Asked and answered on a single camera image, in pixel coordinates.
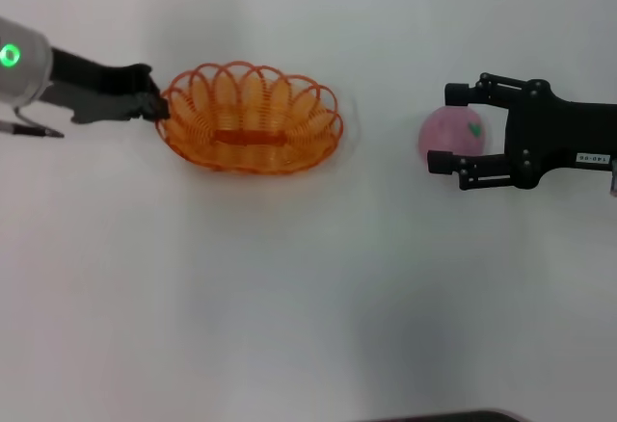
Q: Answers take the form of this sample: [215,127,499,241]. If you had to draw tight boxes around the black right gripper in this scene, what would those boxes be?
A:
[426,72,617,192]

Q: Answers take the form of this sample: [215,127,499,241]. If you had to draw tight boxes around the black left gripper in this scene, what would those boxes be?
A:
[40,45,171,125]

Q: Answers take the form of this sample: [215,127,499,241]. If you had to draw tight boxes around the pink peach with green leaf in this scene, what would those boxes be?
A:
[416,105,487,166]

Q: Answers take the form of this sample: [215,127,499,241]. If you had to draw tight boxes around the orange plastic wire basket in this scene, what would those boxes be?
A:
[154,60,345,176]

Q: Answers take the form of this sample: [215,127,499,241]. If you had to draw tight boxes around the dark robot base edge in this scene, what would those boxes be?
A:
[370,409,524,422]

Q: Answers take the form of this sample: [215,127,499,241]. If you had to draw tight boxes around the dark cable with black plug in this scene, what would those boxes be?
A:
[0,103,66,140]

